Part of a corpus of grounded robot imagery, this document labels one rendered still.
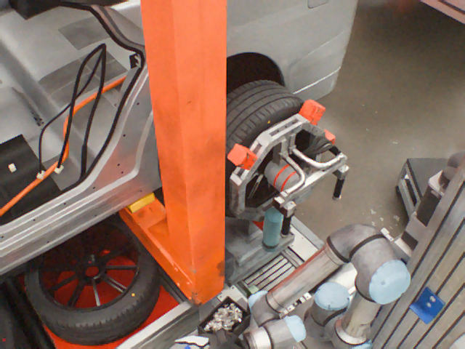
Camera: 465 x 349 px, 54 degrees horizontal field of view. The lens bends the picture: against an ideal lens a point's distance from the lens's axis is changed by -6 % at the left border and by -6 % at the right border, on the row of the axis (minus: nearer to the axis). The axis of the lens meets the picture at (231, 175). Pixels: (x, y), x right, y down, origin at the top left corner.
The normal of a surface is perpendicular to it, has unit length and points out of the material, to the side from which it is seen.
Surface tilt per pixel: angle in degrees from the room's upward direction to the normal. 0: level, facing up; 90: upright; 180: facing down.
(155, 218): 0
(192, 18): 90
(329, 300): 8
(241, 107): 17
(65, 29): 6
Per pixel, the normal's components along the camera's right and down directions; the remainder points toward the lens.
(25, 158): 0.10, -0.60
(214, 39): 0.63, 0.58
